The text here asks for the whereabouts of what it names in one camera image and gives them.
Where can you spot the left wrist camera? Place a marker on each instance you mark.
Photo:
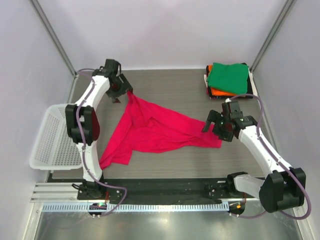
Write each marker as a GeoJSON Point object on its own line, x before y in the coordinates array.
{"type": "Point", "coordinates": [111, 67]}

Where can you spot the aluminium rail frame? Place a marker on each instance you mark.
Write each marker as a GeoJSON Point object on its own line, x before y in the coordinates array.
{"type": "Point", "coordinates": [65, 192]}

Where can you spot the white folded t shirt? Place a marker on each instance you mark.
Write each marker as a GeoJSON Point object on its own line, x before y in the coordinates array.
{"type": "Point", "coordinates": [251, 81]}

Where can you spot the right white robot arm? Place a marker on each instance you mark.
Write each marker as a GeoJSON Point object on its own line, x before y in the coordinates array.
{"type": "Point", "coordinates": [283, 186]}

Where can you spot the left aluminium corner post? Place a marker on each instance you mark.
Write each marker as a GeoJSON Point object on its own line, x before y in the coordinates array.
{"type": "Point", "coordinates": [52, 35]}

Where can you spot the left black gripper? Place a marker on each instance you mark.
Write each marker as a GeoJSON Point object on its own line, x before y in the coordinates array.
{"type": "Point", "coordinates": [125, 87]}

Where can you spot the aluminium corner post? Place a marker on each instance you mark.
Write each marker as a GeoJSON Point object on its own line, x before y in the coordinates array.
{"type": "Point", "coordinates": [280, 19]}
{"type": "Point", "coordinates": [52, 35]}

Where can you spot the white slotted cable duct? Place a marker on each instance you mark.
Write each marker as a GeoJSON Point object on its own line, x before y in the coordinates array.
{"type": "Point", "coordinates": [99, 207]}

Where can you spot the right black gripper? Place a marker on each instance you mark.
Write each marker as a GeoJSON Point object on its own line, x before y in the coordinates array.
{"type": "Point", "coordinates": [216, 117]}

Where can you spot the white plastic basket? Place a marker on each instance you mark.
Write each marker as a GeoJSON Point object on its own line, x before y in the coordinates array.
{"type": "Point", "coordinates": [54, 150]}

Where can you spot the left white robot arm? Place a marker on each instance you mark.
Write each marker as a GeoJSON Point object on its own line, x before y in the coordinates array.
{"type": "Point", "coordinates": [82, 123]}

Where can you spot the right aluminium corner post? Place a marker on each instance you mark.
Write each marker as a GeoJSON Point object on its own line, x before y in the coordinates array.
{"type": "Point", "coordinates": [280, 19]}

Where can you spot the pink t shirt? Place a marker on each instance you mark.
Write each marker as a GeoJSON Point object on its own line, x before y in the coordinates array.
{"type": "Point", "coordinates": [150, 128]}

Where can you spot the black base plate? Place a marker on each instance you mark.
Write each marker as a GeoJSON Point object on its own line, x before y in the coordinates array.
{"type": "Point", "coordinates": [159, 191]}

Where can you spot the black folded t shirt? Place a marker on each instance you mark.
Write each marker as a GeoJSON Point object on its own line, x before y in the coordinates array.
{"type": "Point", "coordinates": [250, 87]}

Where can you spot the orange folded t shirt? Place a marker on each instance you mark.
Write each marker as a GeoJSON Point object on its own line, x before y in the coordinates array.
{"type": "Point", "coordinates": [212, 92]}

